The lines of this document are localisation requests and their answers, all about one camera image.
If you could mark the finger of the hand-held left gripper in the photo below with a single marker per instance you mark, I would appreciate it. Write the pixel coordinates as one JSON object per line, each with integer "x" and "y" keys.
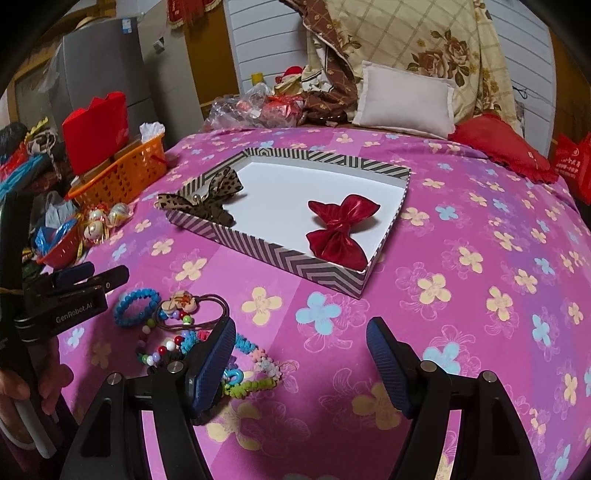
{"x": 111, "y": 277}
{"x": 76, "y": 272}

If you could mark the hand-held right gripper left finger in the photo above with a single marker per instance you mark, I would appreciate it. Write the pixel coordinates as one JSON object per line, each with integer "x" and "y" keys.
{"x": 212, "y": 369}

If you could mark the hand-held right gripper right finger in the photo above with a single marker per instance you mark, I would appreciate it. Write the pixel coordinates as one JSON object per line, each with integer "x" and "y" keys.
{"x": 388, "y": 364}

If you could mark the red satin hair bow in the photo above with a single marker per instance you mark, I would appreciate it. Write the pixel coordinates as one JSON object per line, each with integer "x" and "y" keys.
{"x": 341, "y": 240}

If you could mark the leopard print hair bow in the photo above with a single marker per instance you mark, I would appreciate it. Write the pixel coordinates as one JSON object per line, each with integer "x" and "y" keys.
{"x": 217, "y": 194}

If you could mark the striped shallow box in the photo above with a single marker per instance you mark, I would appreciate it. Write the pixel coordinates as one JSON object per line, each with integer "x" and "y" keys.
{"x": 277, "y": 198}

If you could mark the person's left hand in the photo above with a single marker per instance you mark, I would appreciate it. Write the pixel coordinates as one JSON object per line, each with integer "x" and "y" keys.
{"x": 18, "y": 390}

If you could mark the red plastic bowl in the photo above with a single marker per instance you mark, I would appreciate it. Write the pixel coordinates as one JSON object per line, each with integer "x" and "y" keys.
{"x": 64, "y": 253}

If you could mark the blue foil wrappers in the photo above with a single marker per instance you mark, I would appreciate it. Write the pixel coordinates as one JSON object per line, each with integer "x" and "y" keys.
{"x": 46, "y": 237}

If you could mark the white decorated egg ornament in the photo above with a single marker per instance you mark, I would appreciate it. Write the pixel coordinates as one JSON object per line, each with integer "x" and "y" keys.
{"x": 98, "y": 215}
{"x": 94, "y": 230}

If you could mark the white plastic bag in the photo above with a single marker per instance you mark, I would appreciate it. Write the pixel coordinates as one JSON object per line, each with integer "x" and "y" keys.
{"x": 57, "y": 205}

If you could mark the orange plastic basket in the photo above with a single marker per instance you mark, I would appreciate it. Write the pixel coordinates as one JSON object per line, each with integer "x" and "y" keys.
{"x": 124, "y": 177}

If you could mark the pink floral bedsheet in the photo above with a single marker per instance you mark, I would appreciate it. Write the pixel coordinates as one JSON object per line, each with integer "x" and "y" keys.
{"x": 461, "y": 277}

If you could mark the blue plastic item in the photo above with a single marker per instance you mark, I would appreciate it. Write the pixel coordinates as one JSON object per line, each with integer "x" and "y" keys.
{"x": 16, "y": 173}

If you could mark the brown cardboard box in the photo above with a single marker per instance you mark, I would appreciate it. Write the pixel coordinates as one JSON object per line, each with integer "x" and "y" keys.
{"x": 129, "y": 147}

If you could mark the red gift box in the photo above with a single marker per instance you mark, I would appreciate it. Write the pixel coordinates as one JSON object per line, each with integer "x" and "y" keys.
{"x": 92, "y": 134}

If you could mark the white tissue paper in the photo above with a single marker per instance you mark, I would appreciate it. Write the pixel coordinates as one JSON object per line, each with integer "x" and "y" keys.
{"x": 151, "y": 130}

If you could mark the grey refrigerator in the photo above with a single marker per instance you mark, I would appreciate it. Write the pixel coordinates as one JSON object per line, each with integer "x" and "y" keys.
{"x": 87, "y": 60}

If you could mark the clear plastic bag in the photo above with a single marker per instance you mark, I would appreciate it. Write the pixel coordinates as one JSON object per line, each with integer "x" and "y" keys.
{"x": 244, "y": 110}

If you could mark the wooden door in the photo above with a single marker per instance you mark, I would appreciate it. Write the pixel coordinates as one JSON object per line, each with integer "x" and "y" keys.
{"x": 207, "y": 60}

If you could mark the yellow bottle cap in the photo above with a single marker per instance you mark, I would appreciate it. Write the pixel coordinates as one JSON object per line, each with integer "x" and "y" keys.
{"x": 258, "y": 79}

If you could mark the red ruffled cushion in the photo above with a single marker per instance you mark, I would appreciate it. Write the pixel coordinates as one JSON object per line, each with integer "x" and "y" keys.
{"x": 498, "y": 141}

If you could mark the brown patterned blanket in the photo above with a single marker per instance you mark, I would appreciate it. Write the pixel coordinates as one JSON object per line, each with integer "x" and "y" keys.
{"x": 323, "y": 107}

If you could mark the white small pillow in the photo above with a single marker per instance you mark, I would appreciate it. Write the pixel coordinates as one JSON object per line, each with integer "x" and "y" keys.
{"x": 401, "y": 99}

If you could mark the plush toy with red hat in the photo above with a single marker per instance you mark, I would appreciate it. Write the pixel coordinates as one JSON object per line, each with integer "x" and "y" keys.
{"x": 291, "y": 76}

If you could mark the red shopping bag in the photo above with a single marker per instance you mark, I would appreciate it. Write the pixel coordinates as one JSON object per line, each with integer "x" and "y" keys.
{"x": 575, "y": 168}

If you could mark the red tasselled hanging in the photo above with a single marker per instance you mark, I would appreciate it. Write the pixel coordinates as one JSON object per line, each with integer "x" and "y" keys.
{"x": 194, "y": 9}

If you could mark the cream floral quilt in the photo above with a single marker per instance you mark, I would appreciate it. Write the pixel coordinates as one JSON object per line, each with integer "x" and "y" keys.
{"x": 406, "y": 32}

